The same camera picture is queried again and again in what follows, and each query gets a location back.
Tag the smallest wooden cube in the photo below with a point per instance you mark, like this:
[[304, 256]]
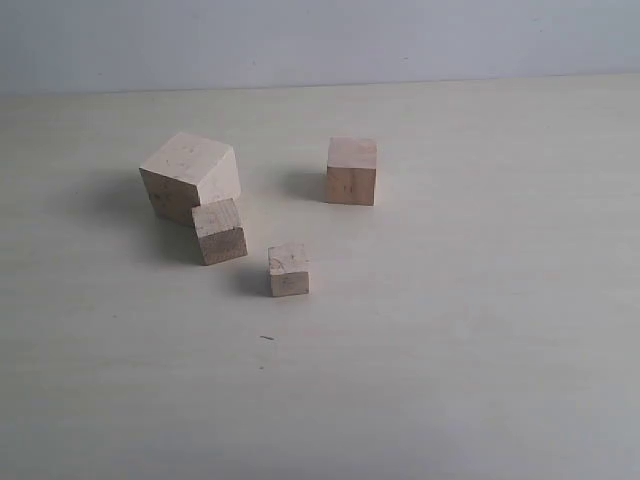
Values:
[[288, 270]]

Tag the second largest wooden cube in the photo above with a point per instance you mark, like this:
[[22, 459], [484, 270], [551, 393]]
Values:
[[351, 171]]

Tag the third largest wooden cube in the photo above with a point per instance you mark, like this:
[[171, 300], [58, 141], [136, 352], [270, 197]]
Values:
[[219, 231]]

